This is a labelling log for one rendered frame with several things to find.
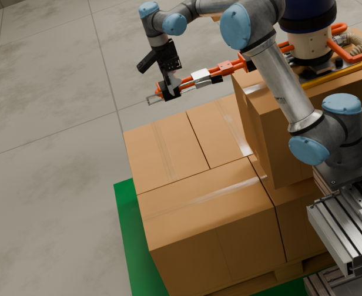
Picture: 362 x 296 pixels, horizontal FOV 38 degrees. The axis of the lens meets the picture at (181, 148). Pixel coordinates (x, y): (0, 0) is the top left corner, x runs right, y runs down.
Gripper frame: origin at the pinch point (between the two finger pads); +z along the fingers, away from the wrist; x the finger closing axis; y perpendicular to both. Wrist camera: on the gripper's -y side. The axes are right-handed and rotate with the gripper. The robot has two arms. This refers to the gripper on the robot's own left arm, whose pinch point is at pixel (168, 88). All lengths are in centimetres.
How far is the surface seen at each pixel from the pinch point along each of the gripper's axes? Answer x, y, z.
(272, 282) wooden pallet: -15, 18, 118
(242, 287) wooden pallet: -12, 3, 118
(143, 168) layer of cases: 43, -24, 66
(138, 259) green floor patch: 34, -47, 120
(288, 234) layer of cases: -17, 31, 87
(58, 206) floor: 108, -93, 120
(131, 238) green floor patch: 53, -48, 120
